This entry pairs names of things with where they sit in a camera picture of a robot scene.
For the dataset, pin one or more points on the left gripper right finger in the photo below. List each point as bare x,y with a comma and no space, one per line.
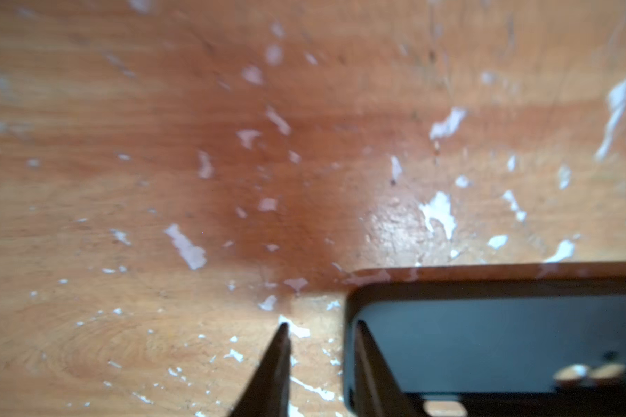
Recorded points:
376,391

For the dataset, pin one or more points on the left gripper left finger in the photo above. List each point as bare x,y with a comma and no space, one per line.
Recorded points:
268,391

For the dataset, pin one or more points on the black phone case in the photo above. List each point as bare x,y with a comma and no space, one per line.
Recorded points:
500,348

